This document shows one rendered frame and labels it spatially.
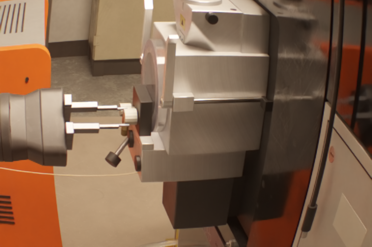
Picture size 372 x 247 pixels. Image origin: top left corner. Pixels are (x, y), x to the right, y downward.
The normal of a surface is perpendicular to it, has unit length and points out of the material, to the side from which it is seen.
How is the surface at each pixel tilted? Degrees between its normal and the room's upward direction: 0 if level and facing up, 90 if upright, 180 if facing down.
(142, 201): 0
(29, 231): 90
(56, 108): 42
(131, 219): 0
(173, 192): 90
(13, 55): 90
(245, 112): 90
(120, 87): 0
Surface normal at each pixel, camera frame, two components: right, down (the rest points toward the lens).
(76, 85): 0.07, -0.92
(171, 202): -0.97, 0.03
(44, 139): 0.19, -0.41
